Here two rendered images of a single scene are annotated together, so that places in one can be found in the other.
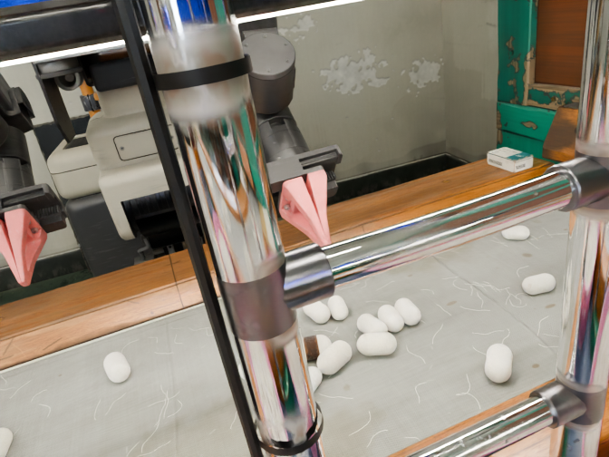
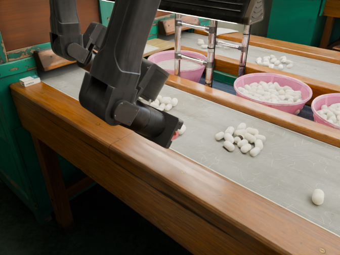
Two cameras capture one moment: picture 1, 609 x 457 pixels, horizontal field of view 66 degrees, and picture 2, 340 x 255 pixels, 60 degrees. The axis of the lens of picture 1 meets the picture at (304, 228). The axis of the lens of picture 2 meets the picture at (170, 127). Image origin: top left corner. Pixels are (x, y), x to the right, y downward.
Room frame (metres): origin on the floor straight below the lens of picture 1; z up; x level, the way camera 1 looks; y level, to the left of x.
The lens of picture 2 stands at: (0.79, 0.80, 1.20)
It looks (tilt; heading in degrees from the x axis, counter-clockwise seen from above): 32 degrees down; 238
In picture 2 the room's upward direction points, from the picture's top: straight up
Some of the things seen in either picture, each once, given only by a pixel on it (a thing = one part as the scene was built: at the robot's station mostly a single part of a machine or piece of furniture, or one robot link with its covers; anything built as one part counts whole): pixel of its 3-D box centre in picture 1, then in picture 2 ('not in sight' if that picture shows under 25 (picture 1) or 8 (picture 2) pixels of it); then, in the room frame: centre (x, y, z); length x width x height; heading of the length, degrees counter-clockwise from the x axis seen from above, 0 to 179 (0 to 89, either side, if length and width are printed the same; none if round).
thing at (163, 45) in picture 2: not in sight; (142, 49); (0.15, -0.46, 0.77); 0.33 x 0.15 x 0.01; 16
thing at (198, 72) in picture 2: not in sight; (177, 69); (0.09, -0.25, 0.72); 0.27 x 0.27 x 0.10
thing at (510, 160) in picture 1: (509, 159); (30, 80); (0.68, -0.33, 0.77); 0.06 x 0.04 x 0.02; 16
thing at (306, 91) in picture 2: not in sight; (269, 98); (-0.04, 0.17, 0.72); 0.27 x 0.27 x 0.10
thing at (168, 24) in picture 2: not in sight; (180, 23); (-0.16, -0.61, 0.83); 0.30 x 0.06 x 0.07; 16
